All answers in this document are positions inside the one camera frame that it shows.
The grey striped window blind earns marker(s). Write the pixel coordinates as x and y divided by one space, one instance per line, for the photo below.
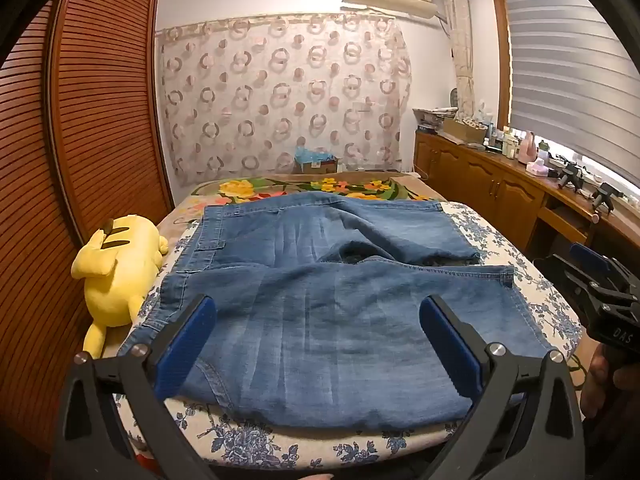
560 60

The beige tied curtain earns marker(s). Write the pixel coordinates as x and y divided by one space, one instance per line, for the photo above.
460 35

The group of cosmetic bottles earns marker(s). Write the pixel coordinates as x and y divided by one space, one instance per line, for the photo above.
505 142

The stack of newspapers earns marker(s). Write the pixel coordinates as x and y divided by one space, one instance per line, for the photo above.
432 116

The circle patterned curtain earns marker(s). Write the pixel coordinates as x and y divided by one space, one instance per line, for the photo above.
280 100

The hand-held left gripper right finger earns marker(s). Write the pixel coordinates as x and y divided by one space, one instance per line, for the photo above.
450 345

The wooden louvered wardrobe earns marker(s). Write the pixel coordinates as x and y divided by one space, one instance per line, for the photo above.
100 110

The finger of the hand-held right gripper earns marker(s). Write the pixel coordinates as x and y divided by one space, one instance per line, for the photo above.
560 266
590 255

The open cardboard box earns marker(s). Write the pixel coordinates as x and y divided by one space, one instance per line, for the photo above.
465 131

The pink bottle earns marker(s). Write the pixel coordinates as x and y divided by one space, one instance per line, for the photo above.
526 147

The person's right hand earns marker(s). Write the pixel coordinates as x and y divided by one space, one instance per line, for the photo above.
595 385

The cardboard box with blue items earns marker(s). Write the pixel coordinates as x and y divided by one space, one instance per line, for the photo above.
315 165

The yellow plush toy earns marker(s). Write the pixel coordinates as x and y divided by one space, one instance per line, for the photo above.
120 270

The colourful flower blanket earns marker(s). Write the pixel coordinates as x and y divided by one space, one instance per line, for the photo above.
240 189

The blue denim pants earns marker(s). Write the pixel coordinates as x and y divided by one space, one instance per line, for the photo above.
325 320

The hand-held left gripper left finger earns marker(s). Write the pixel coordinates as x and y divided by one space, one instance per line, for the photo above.
185 340

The black small tripod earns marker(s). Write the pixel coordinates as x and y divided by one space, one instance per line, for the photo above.
606 196
570 175

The wooden cabinet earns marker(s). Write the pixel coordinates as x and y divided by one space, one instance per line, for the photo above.
480 180

